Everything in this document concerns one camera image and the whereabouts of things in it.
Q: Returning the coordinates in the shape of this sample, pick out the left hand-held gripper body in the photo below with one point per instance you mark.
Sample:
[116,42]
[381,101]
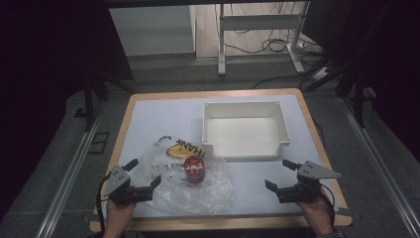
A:
[116,181]

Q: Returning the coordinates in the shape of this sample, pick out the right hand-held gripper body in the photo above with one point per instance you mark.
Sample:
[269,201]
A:
[312,172]

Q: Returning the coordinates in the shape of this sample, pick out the red can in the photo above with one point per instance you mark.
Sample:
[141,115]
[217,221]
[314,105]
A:
[194,170]

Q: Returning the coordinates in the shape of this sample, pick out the clear printed plastic bag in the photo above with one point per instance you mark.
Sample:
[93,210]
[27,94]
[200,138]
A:
[198,198]

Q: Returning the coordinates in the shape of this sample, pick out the white plastic bin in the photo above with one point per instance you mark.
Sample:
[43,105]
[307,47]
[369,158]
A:
[246,135]

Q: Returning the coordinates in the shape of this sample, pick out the person's left hand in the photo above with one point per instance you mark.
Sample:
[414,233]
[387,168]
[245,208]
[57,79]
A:
[118,214]

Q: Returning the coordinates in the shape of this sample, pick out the person's right hand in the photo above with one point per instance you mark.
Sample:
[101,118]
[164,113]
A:
[316,213]

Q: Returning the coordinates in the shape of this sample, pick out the white table mat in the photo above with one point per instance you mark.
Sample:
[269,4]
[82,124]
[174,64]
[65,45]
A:
[158,115]

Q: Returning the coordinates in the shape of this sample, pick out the black metal stand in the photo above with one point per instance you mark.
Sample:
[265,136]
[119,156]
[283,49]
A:
[359,99]
[89,102]

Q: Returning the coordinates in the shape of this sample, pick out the white power strip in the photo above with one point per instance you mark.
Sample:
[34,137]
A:
[322,73]

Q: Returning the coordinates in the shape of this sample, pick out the grey cabinet panel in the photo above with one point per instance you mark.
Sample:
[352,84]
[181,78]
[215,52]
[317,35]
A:
[152,31]

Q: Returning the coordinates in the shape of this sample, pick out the aluminium floor rail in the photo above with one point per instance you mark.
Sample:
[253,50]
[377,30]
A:
[66,185]
[379,165]

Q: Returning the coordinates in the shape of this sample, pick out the white metal desk frame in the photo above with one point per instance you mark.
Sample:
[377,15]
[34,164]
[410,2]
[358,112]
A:
[259,22]

